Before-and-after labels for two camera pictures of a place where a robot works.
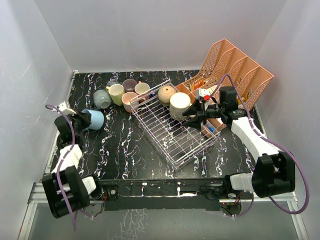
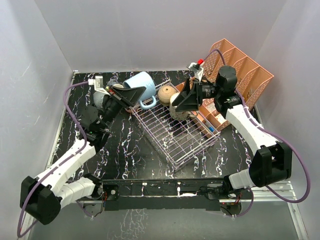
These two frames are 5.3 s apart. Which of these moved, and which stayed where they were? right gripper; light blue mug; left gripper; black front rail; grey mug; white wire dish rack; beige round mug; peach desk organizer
Moved: right gripper; left gripper; light blue mug
Stayed: white wire dish rack; black front rail; beige round mug; peach desk organizer; grey mug
